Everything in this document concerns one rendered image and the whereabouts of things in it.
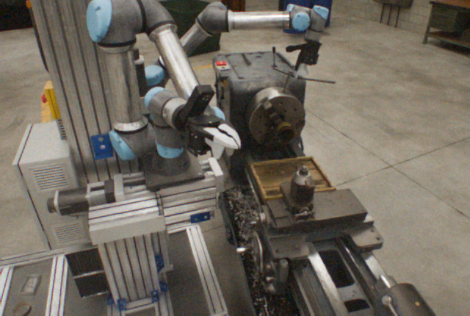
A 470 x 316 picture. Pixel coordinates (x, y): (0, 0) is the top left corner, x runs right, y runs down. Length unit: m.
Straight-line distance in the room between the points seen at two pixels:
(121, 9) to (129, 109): 0.31
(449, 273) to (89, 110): 2.47
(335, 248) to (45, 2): 1.40
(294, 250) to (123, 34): 0.98
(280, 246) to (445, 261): 1.72
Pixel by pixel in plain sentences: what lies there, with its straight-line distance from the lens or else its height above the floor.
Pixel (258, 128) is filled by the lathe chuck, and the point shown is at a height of 1.05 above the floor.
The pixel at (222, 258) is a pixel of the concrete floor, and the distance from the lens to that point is 2.58.
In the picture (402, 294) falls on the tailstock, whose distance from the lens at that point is 1.09.
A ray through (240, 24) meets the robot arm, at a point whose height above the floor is 1.62.
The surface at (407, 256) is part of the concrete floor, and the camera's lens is 2.86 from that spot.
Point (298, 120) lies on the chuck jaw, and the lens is 1.89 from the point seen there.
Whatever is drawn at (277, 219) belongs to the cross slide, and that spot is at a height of 0.96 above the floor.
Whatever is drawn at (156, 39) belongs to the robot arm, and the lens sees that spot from 1.13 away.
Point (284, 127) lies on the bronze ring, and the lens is 1.78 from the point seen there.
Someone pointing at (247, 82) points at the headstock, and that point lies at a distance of 1.96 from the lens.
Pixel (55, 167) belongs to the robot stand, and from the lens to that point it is 1.50.
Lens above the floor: 1.96
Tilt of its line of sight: 31 degrees down
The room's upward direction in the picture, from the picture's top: straight up
